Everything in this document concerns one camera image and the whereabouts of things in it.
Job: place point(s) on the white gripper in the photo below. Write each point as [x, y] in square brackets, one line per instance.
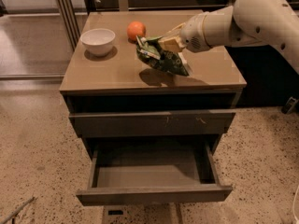
[192, 32]

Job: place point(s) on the green jalapeno chip bag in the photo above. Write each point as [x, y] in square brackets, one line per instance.
[149, 51]

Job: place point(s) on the drawer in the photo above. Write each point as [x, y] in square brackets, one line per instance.
[153, 175]
[164, 123]

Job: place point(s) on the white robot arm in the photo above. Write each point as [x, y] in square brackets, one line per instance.
[246, 23]

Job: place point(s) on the grey drawer cabinet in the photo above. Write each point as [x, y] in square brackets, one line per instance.
[121, 83]

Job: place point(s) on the orange fruit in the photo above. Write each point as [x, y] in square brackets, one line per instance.
[134, 29]

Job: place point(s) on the white ceramic bowl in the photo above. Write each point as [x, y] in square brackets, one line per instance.
[98, 42]

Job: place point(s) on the dark object on floor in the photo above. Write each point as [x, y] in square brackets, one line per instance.
[290, 105]

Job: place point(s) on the metal rod on floor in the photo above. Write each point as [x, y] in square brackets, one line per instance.
[11, 217]

